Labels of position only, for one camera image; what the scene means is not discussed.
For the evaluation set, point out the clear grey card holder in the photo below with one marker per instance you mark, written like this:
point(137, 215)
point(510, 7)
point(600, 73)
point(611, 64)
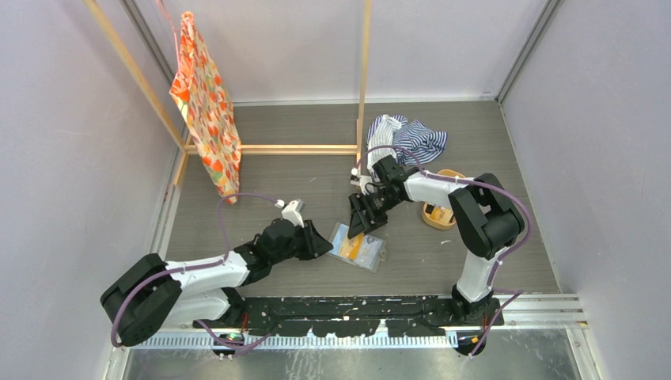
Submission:
point(338, 234)

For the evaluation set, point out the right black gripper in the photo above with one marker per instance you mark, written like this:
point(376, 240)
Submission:
point(360, 222)

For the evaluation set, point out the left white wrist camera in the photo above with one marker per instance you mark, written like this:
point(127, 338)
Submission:
point(292, 212)

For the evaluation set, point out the yellow oval tray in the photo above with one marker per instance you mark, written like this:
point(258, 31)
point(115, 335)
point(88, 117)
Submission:
point(440, 218)

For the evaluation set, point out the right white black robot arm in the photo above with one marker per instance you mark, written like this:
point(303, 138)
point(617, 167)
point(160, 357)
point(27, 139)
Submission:
point(488, 220)

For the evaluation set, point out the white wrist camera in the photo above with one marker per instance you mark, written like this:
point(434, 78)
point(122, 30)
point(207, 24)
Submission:
point(363, 182)
point(292, 212)

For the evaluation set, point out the silver VIP card front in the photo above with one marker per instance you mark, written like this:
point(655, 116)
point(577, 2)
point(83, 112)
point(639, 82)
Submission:
point(371, 250)

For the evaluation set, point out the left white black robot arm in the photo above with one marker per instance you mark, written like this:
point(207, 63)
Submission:
point(156, 293)

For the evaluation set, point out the wooden rack frame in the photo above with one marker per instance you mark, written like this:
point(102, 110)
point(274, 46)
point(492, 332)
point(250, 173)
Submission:
point(188, 149)

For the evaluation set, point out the blue white striped cloth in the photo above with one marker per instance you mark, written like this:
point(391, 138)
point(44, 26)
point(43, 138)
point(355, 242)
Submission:
point(417, 143)

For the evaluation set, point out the gold VIP card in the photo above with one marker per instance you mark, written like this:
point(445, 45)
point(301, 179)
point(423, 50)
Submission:
point(350, 247)

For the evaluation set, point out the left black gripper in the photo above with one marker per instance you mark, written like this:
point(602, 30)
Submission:
point(315, 245)

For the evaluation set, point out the orange floral cloth bag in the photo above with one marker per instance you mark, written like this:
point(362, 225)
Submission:
point(204, 103)

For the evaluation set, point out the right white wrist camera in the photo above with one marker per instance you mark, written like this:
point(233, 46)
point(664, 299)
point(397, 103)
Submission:
point(363, 182)

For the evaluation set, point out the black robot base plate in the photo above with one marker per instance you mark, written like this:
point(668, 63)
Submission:
point(404, 316)

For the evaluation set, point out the aluminium rail frame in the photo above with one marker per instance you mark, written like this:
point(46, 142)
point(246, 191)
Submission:
point(531, 336)

